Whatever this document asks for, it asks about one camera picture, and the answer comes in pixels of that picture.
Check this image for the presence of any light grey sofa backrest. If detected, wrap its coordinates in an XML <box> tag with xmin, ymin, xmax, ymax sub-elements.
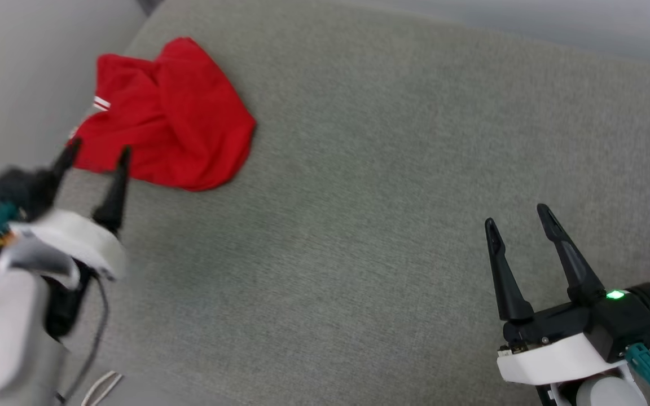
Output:
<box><xmin>325</xmin><ymin>0</ymin><xmax>650</xmax><ymax>71</ymax></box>

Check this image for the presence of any grey fabric sofa seat cushion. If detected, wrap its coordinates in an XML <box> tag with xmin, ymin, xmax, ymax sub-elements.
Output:
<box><xmin>0</xmin><ymin>0</ymin><xmax>650</xmax><ymax>406</ymax></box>

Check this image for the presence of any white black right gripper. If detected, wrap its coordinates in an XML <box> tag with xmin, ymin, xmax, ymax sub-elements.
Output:
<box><xmin>484</xmin><ymin>204</ymin><xmax>640</xmax><ymax>387</ymax></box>

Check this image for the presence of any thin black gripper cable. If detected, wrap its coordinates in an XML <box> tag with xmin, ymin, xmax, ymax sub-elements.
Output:
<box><xmin>57</xmin><ymin>271</ymin><xmax>110</xmax><ymax>404</ymax></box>

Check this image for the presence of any thin white cable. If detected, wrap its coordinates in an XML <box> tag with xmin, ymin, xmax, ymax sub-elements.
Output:
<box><xmin>80</xmin><ymin>370</ymin><xmax>124</xmax><ymax>406</ymax></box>

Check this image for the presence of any red and white basketball jersey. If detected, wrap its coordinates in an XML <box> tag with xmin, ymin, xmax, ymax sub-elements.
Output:
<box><xmin>68</xmin><ymin>37</ymin><xmax>257</xmax><ymax>192</ymax></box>

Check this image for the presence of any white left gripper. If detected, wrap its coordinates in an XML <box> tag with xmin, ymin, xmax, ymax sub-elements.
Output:
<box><xmin>0</xmin><ymin>137</ymin><xmax>133</xmax><ymax>288</ymax></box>

